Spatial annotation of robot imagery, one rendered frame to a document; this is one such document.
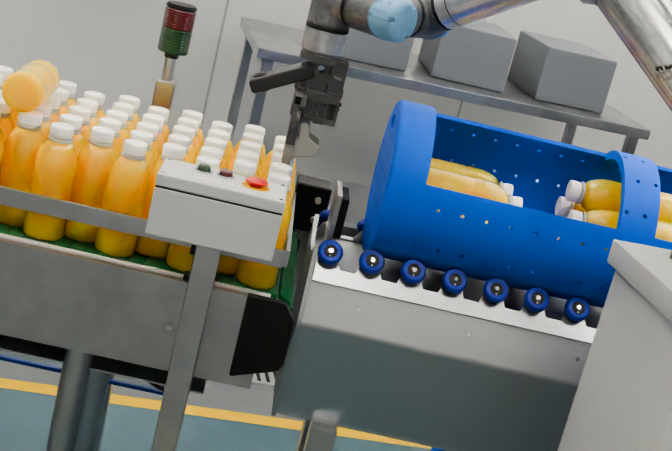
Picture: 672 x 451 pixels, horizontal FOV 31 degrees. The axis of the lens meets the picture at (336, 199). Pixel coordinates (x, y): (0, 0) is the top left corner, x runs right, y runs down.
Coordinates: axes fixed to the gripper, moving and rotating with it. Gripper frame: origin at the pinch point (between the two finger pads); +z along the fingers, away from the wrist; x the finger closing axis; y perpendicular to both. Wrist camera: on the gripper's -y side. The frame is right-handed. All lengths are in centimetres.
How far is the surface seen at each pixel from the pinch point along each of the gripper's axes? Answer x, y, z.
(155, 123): 5.1, -24.0, -0.1
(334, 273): -8.7, 12.9, 15.7
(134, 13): 317, -72, 28
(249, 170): -12.4, -5.4, 0.0
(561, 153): 11, 50, -10
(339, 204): -2.6, 11.3, 5.0
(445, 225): -11.6, 29.1, 2.0
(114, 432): 93, -27, 108
